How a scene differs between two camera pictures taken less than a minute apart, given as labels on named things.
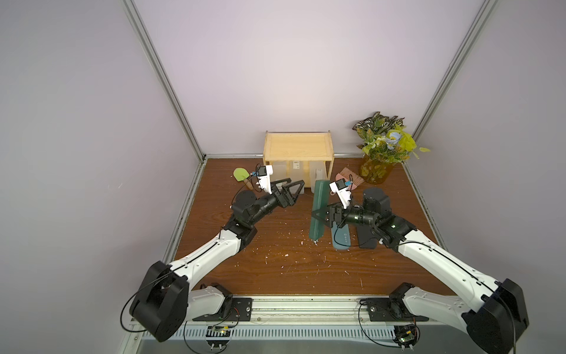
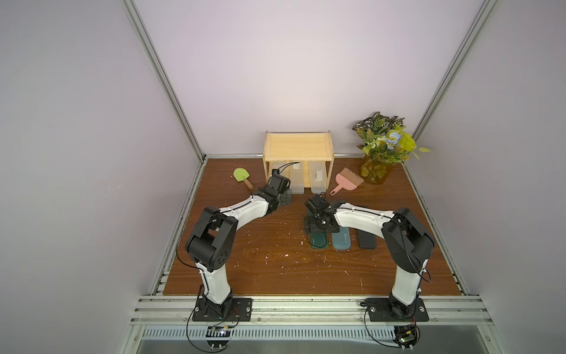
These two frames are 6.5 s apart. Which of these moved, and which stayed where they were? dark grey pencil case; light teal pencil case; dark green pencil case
Moved: dark green pencil case
Stayed: dark grey pencil case; light teal pencil case
